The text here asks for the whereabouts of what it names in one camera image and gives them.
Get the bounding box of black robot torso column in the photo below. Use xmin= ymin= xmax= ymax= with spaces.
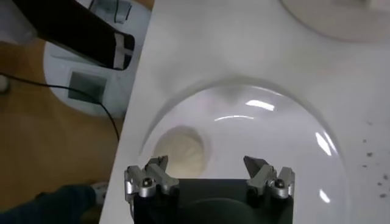
xmin=12 ymin=0 xmax=136 ymax=71

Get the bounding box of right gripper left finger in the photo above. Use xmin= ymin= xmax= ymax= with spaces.
xmin=124 ymin=155 xmax=180 ymax=201

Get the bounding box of black floor cable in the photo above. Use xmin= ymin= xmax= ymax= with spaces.
xmin=0 ymin=72 xmax=120 ymax=143

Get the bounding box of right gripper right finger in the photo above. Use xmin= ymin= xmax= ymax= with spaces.
xmin=243 ymin=156 xmax=296 ymax=199

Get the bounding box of white round plate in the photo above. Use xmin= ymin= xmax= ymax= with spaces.
xmin=138 ymin=80 xmax=350 ymax=224

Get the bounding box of white steamed baozi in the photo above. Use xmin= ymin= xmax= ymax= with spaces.
xmin=154 ymin=126 xmax=207 ymax=179

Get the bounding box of dark blue cloth object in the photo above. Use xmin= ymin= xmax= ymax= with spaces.
xmin=0 ymin=184 xmax=98 ymax=224

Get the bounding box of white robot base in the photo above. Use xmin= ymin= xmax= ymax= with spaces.
xmin=42 ymin=0 xmax=153 ymax=118

